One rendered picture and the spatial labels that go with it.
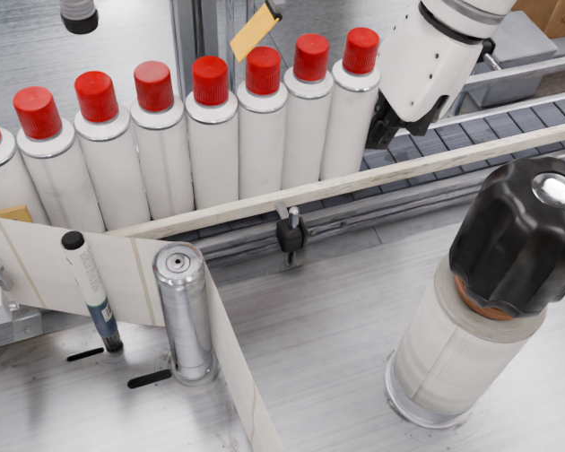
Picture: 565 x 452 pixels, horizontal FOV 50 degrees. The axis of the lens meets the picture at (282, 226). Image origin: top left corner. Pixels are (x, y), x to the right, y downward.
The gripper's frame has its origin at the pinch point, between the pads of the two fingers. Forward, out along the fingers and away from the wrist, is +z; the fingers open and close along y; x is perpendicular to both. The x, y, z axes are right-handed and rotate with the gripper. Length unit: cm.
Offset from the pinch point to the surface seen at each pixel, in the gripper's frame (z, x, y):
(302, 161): 3.4, -9.9, 1.9
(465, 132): 0.9, 16.5, -2.4
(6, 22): 24, -35, -50
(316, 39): -10.2, -13.5, -0.9
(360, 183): 4.6, -2.3, 3.9
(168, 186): 7.6, -24.5, 1.9
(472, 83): -6.2, 12.4, -3.1
